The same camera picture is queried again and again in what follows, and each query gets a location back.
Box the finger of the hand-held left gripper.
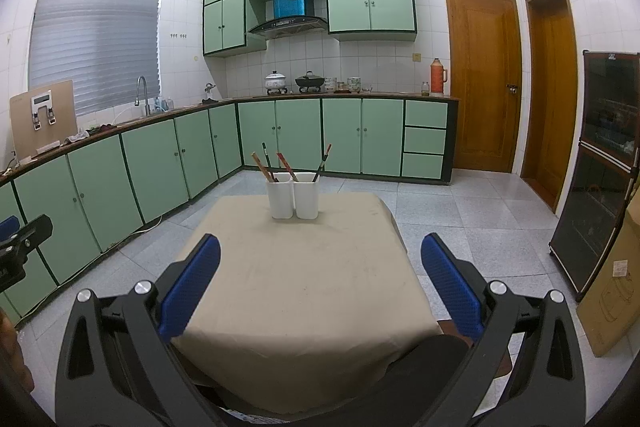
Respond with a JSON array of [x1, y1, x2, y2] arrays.
[[0, 216, 22, 244], [0, 214, 54, 260]]

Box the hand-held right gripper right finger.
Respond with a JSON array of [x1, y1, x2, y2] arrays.
[[420, 233, 587, 427]]

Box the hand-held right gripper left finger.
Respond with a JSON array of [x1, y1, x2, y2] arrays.
[[54, 234, 236, 427]]

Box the white plastic utensil container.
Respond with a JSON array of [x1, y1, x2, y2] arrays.
[[293, 173, 321, 222], [266, 173, 296, 221]]

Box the light wooden chopstick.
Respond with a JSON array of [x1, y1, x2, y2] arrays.
[[251, 151, 276, 182]]

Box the red-brown chopstick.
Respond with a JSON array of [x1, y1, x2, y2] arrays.
[[276, 151, 300, 182]]

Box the black chopstick with red tip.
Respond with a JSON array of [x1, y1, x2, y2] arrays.
[[313, 144, 333, 182]]

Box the person's left hand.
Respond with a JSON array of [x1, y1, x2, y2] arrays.
[[0, 310, 35, 403]]

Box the brown board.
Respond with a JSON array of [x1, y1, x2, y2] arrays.
[[9, 80, 79, 158]]

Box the beige tablecloth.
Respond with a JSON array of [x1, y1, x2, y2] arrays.
[[170, 192, 444, 414]]

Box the white clamp device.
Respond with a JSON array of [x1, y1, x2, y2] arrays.
[[30, 90, 57, 128]]

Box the brown cardboard box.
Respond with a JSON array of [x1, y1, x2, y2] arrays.
[[575, 206, 640, 358]]

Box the chrome kitchen faucet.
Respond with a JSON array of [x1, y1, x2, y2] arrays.
[[134, 76, 151, 117]]

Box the black glass-door cabinet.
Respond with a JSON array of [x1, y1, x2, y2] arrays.
[[548, 50, 640, 304]]

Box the green base cabinets with countertop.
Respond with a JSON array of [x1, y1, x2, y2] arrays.
[[0, 93, 460, 326]]

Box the closed wooden door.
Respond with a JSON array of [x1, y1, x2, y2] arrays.
[[444, 0, 524, 174]]

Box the grey window blind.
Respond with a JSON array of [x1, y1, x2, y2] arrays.
[[28, 0, 165, 118]]

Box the red thermos flask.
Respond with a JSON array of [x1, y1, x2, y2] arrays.
[[430, 57, 449, 96]]

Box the white enamel pot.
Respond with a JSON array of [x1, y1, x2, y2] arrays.
[[264, 70, 289, 94]]

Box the black wok with lid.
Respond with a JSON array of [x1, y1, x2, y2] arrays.
[[294, 71, 326, 94]]

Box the black range hood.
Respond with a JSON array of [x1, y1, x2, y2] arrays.
[[248, 15, 330, 40]]

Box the blue box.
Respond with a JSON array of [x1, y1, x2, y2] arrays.
[[272, 0, 315, 19]]

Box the white floor cable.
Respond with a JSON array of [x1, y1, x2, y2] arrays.
[[129, 214, 164, 236]]

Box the wooden door in frame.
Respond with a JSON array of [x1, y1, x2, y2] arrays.
[[520, 0, 581, 214]]

